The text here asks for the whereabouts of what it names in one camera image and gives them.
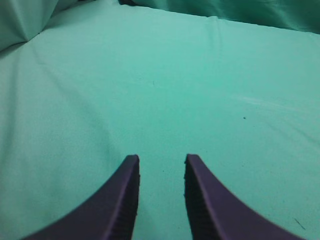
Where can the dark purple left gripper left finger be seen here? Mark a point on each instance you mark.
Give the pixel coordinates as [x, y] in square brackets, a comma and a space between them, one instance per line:
[109, 214]

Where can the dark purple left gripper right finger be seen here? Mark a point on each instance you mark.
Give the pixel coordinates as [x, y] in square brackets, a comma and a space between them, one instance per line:
[215, 213]

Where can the green table cloth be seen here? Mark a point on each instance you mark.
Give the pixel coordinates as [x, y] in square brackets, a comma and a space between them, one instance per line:
[105, 80]

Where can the green backdrop cloth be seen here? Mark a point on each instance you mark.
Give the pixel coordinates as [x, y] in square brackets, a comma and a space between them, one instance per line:
[22, 20]

